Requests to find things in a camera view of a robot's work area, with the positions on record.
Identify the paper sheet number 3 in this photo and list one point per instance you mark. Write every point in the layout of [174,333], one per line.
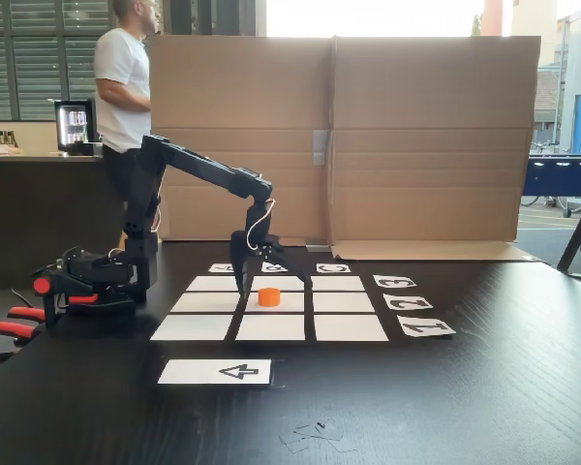
[392,282]

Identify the white arrow paper sheet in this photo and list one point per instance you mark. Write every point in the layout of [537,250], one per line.
[208,372]

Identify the paper sheet letter C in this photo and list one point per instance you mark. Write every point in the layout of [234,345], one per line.
[333,268]

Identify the grey tape strip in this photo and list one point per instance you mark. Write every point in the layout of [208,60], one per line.
[319,147]

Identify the person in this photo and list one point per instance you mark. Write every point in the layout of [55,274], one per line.
[121,87]

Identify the paper sheet letter B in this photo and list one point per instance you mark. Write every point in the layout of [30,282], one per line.
[271,267]

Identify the round orange token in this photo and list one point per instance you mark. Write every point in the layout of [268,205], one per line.
[269,298]

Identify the black mini fridge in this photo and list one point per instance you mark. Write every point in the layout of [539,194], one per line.
[75,126]

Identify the orange white flat box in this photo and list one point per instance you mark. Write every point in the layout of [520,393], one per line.
[0,150]

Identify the paper sheet number 2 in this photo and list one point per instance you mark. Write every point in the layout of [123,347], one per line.
[408,301]

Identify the dark counter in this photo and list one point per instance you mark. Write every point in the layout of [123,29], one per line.
[29,218]

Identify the paper sheet number 1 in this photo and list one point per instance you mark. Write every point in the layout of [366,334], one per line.
[426,327]

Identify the dark slanted stand leg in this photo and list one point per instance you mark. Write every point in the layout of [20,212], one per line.
[578,232]

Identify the white paper grid square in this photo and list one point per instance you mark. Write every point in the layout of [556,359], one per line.
[344,302]
[350,328]
[213,283]
[293,304]
[271,282]
[206,302]
[270,328]
[338,283]
[192,328]

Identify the black clamp with orange knob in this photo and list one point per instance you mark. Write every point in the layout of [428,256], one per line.
[41,287]

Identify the paper sheet letter A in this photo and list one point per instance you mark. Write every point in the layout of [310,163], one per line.
[220,268]

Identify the large brown cardboard screen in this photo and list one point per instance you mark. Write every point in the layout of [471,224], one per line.
[368,97]

